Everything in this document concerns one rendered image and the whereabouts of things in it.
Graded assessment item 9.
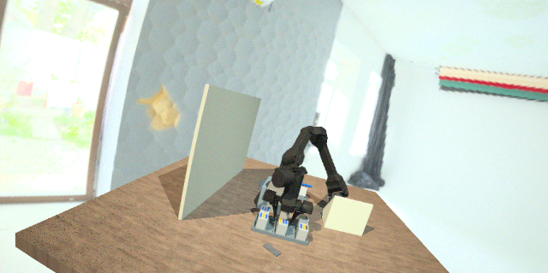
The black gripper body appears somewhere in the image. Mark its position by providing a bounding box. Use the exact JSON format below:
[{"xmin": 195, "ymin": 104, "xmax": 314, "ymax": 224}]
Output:
[{"xmin": 262, "ymin": 186, "xmax": 313, "ymax": 215}]

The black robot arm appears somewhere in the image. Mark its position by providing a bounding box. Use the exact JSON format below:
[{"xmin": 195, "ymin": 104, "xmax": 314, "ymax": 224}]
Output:
[{"xmin": 271, "ymin": 126, "xmax": 348, "ymax": 213}]

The grey flat bar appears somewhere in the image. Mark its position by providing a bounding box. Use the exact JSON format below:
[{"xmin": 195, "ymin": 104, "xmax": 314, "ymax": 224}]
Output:
[{"xmin": 263, "ymin": 243, "xmax": 281, "ymax": 257}]

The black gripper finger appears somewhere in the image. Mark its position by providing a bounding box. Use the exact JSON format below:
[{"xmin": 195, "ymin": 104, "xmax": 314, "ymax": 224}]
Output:
[
  {"xmin": 290, "ymin": 211, "xmax": 304, "ymax": 224},
  {"xmin": 269, "ymin": 201, "xmax": 278, "ymax": 219}
]

